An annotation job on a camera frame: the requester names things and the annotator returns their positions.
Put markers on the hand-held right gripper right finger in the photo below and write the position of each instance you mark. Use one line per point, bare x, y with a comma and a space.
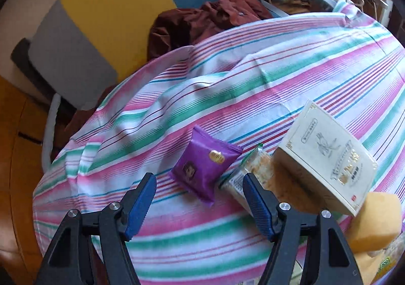
258, 205

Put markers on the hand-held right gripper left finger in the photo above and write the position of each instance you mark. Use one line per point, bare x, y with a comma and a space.
140, 205

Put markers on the clear rice cracker packet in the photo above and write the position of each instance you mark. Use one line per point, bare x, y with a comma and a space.
254, 161

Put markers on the purple snack packet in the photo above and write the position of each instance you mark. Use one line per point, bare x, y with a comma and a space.
202, 164

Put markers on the cream printed carton box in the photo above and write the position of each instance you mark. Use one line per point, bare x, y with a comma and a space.
322, 158

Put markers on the yellow sponge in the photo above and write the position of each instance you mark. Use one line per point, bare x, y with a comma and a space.
376, 221

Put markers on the striped pink green bedsheet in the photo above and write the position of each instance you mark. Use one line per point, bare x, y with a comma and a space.
253, 82

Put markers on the yellow packet with green label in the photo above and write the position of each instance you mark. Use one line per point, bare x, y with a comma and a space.
375, 267

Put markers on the dark red garment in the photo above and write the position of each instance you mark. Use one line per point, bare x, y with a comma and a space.
189, 22

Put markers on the blue yellow grey cushioned chair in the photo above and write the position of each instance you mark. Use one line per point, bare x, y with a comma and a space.
104, 3

